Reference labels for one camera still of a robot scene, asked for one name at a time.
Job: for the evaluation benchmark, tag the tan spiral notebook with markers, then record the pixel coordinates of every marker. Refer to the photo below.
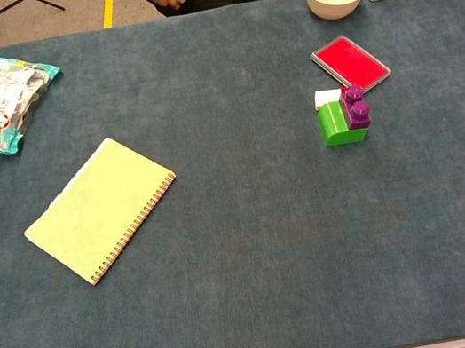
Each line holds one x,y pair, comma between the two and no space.
99,211

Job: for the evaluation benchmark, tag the white and red small block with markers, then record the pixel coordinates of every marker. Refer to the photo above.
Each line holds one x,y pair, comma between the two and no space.
325,97

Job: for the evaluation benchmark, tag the green plastic toy block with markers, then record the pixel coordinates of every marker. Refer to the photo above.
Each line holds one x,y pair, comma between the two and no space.
332,125

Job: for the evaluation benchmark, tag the purple toy block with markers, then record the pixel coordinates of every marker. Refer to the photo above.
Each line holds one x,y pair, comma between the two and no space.
358,116

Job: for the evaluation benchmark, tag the yellow floor tape strip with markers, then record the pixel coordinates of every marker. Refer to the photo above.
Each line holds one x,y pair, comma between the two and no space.
109,6

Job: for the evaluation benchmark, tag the blue felt table cover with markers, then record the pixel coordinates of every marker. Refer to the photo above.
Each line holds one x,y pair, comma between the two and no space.
243,235

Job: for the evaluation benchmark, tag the red ink stamp pad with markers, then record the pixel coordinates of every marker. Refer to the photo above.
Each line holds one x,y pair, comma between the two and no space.
350,63

